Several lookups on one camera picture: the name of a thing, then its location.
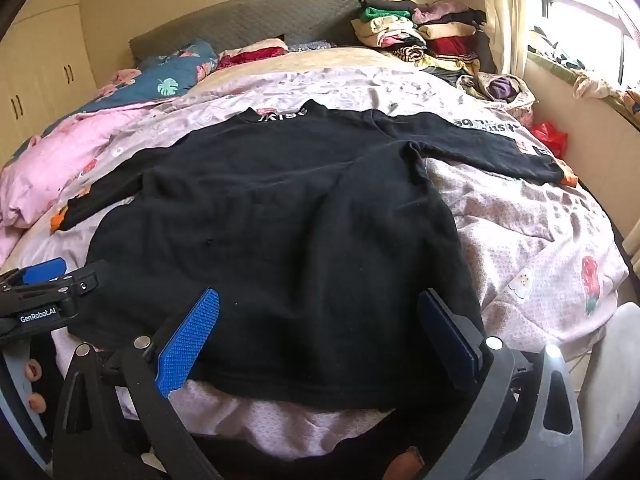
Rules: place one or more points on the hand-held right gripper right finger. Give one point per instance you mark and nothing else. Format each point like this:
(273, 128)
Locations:
(445, 340)

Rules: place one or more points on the lilac printed duvet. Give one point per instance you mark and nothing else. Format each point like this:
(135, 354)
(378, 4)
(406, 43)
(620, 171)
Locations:
(525, 240)

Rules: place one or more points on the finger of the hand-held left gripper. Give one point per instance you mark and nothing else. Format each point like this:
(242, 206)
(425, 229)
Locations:
(45, 270)
(87, 285)

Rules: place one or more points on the cream wardrobe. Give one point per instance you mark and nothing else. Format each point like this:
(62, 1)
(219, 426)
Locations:
(45, 60)

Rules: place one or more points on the blue floral quilt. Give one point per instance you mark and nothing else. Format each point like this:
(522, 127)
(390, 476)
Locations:
(150, 77)

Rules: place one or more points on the grey quilted headboard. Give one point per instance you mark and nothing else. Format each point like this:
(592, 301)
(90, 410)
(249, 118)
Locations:
(260, 15)

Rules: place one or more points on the beige blanket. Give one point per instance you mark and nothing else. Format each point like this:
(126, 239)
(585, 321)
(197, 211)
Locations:
(320, 62)

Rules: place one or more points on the pink quilt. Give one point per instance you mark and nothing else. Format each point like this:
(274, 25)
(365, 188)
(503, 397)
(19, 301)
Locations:
(45, 165)

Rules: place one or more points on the person's right hand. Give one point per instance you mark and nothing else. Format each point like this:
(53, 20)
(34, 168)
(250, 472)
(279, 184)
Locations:
(411, 462)

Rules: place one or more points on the cream curtain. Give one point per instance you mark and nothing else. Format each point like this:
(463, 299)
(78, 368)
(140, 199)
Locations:
(505, 15)

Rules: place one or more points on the black sweater with orange cuffs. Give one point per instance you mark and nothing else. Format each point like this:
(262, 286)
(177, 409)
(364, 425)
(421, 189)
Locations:
(280, 220)

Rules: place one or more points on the pile of folded clothes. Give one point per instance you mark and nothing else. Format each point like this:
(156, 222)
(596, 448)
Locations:
(440, 35)

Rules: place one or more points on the floral cloth bag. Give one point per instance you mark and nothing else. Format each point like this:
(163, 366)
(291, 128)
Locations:
(500, 87)

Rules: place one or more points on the dark red cloth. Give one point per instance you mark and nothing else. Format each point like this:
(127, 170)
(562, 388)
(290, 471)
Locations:
(260, 54)

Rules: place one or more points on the red plastic bag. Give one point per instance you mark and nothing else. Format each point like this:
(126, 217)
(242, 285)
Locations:
(550, 137)

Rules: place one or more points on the person's left hand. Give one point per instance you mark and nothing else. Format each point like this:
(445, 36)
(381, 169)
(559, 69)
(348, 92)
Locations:
(33, 371)

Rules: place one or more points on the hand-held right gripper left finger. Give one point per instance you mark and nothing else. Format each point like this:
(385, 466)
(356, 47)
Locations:
(187, 342)

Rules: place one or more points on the window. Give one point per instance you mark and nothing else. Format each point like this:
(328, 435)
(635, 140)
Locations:
(590, 20)

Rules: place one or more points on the clothes on windowsill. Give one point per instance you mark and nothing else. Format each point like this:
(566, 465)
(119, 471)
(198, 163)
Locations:
(595, 85)

